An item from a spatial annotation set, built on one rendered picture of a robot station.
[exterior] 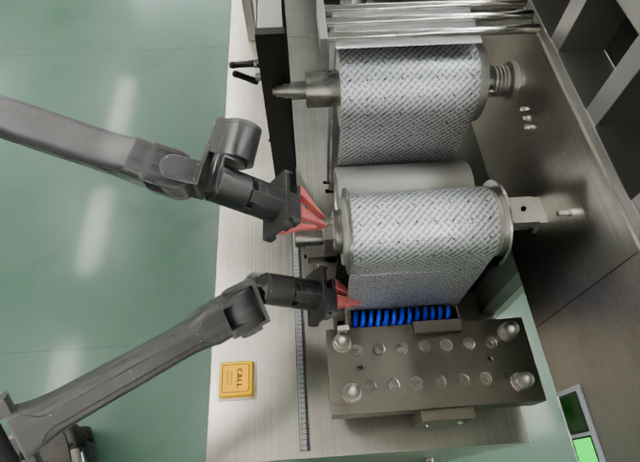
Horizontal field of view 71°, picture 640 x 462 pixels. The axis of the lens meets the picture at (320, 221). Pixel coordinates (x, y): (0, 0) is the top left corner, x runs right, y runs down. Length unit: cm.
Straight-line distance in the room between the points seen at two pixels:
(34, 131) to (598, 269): 78
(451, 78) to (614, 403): 53
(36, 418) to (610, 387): 76
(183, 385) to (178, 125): 143
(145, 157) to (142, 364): 30
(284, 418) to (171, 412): 104
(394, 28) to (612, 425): 67
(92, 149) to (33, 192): 206
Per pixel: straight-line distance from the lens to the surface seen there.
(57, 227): 256
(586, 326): 77
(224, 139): 67
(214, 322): 76
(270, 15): 84
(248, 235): 118
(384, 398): 91
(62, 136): 71
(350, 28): 82
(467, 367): 95
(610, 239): 70
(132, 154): 67
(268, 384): 104
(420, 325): 93
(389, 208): 72
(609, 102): 71
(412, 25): 84
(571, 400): 83
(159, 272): 223
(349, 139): 85
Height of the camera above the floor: 192
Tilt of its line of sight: 59 degrees down
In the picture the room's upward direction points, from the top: straight up
